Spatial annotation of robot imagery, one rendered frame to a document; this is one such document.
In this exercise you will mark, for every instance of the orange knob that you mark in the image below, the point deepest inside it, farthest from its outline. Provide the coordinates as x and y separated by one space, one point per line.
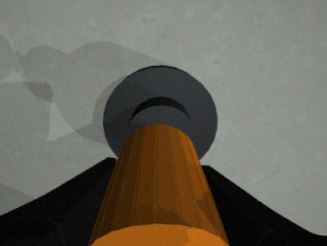
158 195

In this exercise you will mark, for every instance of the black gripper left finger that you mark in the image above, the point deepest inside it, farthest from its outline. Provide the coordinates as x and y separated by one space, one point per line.
63 217

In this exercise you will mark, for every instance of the dark grey round pedestal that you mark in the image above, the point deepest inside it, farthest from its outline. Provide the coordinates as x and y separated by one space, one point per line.
160 94

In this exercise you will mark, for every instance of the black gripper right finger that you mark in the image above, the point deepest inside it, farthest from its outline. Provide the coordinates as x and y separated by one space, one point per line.
247 222

